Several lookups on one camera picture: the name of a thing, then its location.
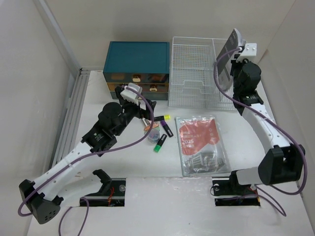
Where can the black spiral notebook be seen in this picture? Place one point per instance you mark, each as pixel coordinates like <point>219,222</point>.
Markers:
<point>234,41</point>

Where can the amber middle left drawer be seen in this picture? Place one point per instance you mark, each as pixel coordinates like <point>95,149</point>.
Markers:
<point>120,86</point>

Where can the orange pastel highlighter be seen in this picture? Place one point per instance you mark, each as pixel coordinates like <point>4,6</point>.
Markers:
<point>155,125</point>

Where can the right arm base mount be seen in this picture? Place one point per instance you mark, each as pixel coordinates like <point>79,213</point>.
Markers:
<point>229,195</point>

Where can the aluminium rail frame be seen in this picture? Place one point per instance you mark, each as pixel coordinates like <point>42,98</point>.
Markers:
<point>66,140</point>

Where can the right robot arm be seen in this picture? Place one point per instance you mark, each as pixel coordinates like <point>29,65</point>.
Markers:
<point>283,160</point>

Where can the yellow cap black highlighter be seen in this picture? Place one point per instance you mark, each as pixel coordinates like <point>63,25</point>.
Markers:
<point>160,118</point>

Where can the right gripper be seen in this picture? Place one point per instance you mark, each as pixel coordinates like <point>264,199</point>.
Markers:
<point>235,64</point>

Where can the purple cap black highlighter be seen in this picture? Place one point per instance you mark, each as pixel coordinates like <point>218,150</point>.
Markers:
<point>166,128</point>

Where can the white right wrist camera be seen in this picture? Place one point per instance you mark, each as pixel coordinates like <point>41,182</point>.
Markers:
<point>249,52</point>

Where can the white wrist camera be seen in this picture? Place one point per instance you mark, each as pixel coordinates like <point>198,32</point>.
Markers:
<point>130,93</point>
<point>249,52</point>

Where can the red booklet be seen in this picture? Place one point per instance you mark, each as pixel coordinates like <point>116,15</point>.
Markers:
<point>201,147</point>

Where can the white wire file rack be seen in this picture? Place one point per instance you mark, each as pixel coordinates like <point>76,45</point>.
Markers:
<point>191,83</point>

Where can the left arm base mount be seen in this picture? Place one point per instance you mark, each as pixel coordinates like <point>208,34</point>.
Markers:
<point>113,196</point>

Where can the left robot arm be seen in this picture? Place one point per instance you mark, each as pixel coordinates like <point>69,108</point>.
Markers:
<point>78,174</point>

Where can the teal drawer organizer box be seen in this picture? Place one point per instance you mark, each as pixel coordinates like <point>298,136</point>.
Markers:
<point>137,57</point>

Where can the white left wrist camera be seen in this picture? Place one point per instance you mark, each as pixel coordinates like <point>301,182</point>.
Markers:
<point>130,93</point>

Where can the green cap black highlighter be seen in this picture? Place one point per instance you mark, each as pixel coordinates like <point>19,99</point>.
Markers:
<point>160,143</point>

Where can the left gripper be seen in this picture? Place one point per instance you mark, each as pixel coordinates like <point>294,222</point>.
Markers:
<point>141,113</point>

